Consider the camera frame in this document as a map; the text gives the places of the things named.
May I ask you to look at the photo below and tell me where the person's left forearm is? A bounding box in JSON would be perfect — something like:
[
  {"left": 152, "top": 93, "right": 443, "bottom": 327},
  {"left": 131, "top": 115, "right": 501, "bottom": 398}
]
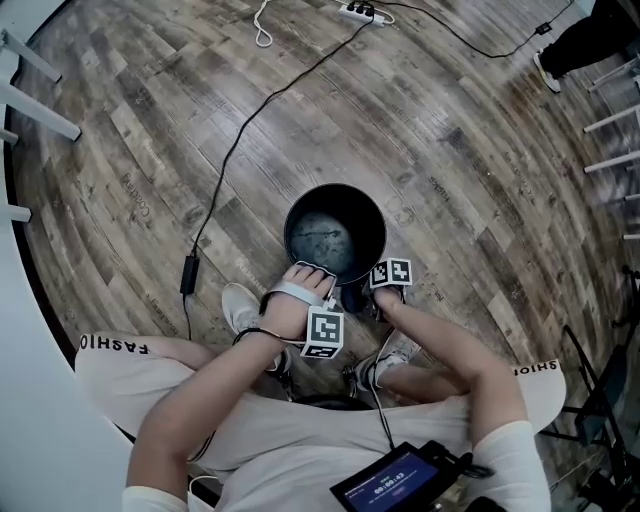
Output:
[{"left": 130, "top": 327, "right": 306, "bottom": 494}]

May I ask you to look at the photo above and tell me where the person's right white shoe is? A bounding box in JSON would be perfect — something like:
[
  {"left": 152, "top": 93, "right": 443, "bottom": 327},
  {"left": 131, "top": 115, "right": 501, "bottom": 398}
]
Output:
[{"left": 369, "top": 329, "right": 424, "bottom": 381}]

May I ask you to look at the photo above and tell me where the right hand-held gripper cable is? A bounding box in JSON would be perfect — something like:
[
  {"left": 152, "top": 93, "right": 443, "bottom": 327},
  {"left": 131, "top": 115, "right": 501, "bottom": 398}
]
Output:
[{"left": 372, "top": 344, "right": 401, "bottom": 449}]

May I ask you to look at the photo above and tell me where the black round bucket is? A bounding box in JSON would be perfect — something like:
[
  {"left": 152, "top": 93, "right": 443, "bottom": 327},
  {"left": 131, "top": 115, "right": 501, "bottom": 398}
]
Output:
[{"left": 283, "top": 183, "right": 389, "bottom": 287}]

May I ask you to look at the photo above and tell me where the black screen device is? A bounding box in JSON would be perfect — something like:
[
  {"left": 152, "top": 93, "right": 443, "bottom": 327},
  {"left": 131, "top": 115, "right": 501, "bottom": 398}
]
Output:
[{"left": 329, "top": 441, "right": 496, "bottom": 512}]

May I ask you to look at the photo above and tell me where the black stand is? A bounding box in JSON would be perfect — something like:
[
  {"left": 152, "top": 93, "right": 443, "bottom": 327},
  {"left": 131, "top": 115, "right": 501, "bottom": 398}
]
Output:
[{"left": 612, "top": 264, "right": 640, "bottom": 331}]

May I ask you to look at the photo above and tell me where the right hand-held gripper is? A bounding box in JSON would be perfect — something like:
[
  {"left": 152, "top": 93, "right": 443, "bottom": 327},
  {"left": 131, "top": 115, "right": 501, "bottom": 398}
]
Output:
[{"left": 368, "top": 257, "right": 414, "bottom": 291}]

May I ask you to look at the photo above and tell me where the left hand-held gripper cable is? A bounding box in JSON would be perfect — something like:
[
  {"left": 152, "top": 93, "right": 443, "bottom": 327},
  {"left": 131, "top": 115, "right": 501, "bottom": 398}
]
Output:
[{"left": 232, "top": 327, "right": 306, "bottom": 346}]

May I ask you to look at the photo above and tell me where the person's white shirt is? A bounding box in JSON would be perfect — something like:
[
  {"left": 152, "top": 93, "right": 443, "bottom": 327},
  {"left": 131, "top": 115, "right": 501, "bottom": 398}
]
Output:
[{"left": 122, "top": 399, "right": 551, "bottom": 512}]

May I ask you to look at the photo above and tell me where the black power cable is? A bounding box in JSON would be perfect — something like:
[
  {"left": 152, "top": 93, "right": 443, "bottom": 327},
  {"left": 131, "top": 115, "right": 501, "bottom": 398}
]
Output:
[
  {"left": 189, "top": 19, "right": 376, "bottom": 261},
  {"left": 372, "top": 0, "right": 576, "bottom": 60}
]

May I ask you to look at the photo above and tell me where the hand-held gripper cable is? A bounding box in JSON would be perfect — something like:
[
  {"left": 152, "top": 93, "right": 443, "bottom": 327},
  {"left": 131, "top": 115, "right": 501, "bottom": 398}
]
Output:
[
  {"left": 372, "top": 344, "right": 401, "bottom": 449},
  {"left": 232, "top": 327, "right": 306, "bottom": 346}
]

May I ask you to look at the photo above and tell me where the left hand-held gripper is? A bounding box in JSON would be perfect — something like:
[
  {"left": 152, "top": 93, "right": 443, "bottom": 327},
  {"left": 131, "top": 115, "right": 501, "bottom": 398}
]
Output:
[{"left": 258, "top": 259, "right": 346, "bottom": 360}]

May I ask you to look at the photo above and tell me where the black power adapter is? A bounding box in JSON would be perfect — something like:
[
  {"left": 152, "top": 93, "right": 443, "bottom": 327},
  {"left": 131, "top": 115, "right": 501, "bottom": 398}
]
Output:
[{"left": 179, "top": 255, "right": 201, "bottom": 296}]

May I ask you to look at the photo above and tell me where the person's right leg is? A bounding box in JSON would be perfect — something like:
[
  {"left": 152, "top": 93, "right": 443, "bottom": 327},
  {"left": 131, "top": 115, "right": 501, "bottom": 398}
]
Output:
[{"left": 379, "top": 367, "right": 471, "bottom": 406}]

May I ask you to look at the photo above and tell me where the person's right white sock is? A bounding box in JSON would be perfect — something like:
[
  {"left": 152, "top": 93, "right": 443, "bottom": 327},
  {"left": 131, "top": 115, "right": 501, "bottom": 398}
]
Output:
[{"left": 357, "top": 362, "right": 384, "bottom": 394}]

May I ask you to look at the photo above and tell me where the person's right forearm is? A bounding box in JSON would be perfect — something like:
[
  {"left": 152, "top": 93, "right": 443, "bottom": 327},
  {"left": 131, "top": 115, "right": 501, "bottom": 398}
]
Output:
[{"left": 373, "top": 287, "right": 529, "bottom": 436}]

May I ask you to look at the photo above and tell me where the white table frame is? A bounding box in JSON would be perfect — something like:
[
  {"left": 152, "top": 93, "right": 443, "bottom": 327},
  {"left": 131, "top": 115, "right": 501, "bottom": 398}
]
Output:
[{"left": 582, "top": 57, "right": 640, "bottom": 241}]

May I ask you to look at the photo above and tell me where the white power strip with cable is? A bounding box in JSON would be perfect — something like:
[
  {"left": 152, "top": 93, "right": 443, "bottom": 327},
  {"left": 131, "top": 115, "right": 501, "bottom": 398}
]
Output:
[{"left": 253, "top": 0, "right": 275, "bottom": 49}]

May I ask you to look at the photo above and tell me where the black stool with chrome base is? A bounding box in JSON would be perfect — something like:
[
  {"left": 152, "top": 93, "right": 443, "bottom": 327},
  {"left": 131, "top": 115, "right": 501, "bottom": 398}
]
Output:
[{"left": 279, "top": 364, "right": 374, "bottom": 411}]

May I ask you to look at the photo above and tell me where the dark blue cloth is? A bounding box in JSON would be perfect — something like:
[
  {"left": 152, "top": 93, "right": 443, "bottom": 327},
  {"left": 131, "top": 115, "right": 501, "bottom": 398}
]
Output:
[{"left": 339, "top": 284, "right": 374, "bottom": 315}]

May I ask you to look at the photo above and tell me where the person's left hand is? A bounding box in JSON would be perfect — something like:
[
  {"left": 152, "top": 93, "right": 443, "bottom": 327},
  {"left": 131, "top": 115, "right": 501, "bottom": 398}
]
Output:
[{"left": 259, "top": 263, "right": 335, "bottom": 346}]

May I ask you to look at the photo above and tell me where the white table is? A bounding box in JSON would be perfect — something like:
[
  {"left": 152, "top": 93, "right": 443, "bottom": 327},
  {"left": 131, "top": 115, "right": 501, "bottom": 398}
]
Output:
[{"left": 0, "top": 27, "right": 82, "bottom": 224}]

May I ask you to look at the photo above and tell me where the black folding chair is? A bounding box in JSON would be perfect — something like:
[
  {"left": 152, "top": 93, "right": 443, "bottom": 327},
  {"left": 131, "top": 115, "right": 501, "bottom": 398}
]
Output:
[{"left": 542, "top": 324, "right": 640, "bottom": 481}]

